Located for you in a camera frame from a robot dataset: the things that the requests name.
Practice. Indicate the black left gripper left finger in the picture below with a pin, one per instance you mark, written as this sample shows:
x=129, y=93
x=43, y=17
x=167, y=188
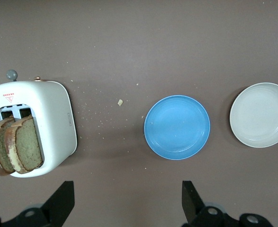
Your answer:
x=60, y=203

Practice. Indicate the beige plate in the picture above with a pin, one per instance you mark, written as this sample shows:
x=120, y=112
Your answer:
x=259, y=116

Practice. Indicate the brown bread slice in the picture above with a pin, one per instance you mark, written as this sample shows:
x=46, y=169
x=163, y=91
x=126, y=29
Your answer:
x=1, y=151
x=27, y=142

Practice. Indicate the blue plate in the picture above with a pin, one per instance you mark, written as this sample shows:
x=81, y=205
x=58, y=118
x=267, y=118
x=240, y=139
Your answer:
x=176, y=127

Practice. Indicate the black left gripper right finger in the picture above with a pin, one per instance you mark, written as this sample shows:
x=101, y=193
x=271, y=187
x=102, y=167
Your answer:
x=191, y=203

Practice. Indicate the large bread crumb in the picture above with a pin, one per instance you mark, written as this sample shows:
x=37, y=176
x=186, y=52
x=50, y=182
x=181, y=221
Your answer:
x=120, y=102

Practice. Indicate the white two-slot toaster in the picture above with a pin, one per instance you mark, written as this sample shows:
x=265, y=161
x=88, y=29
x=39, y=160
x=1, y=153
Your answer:
x=53, y=113

